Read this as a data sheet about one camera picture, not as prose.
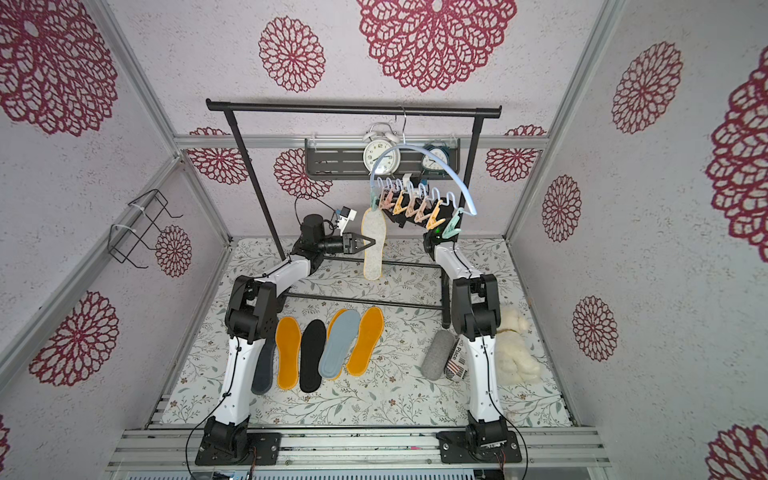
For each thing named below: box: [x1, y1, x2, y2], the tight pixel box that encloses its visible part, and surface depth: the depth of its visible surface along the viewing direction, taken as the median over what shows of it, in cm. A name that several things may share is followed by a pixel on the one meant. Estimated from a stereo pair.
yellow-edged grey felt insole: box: [319, 308, 355, 380], surface depth 93 cm
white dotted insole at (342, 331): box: [318, 309, 361, 380], surface depth 94 cm
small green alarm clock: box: [421, 144, 450, 177], surface depth 92 cm
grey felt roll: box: [421, 330, 455, 381], surface depth 89 cm
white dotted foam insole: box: [300, 319, 327, 393], surface depth 91 cm
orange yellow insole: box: [276, 317, 302, 391], surface depth 90 cm
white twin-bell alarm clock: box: [363, 122, 401, 177], surface depth 89 cm
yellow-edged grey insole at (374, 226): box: [361, 207, 387, 281], surface depth 94 cm
